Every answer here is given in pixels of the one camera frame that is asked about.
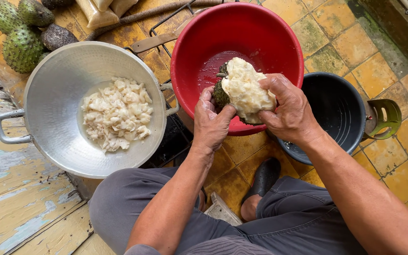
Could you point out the large knife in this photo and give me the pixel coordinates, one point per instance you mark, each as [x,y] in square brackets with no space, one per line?
[154,41]

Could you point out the red plastic basin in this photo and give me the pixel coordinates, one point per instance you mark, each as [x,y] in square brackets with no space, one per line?
[225,32]

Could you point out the heap of white soursop flesh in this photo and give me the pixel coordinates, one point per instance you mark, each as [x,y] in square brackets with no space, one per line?
[115,113]

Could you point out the person's grey shirt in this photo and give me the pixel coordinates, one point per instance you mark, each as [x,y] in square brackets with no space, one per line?
[225,248]

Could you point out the half-peeled soursop fruit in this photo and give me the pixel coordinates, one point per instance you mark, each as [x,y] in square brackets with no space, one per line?
[244,88]

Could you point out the green soursop fruit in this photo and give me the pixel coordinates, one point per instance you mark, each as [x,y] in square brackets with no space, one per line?
[2,16]
[22,51]
[35,13]

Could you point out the person's left hand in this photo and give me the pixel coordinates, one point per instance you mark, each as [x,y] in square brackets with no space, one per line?
[209,124]

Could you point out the person's black shoe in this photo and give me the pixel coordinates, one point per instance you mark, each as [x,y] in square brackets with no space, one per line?
[265,177]

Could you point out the person's grey trousers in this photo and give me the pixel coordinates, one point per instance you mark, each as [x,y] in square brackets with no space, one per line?
[119,202]

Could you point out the dark brown soursop fruit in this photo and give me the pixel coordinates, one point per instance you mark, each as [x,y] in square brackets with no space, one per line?
[56,2]
[58,36]

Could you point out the clear bag of sugar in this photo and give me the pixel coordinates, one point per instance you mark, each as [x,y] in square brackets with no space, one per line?
[97,17]
[123,6]
[102,3]

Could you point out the person's right hand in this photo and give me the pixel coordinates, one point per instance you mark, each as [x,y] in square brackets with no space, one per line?
[292,109]

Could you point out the small wooden stool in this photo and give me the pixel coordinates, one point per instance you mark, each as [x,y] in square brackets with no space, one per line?
[221,212]

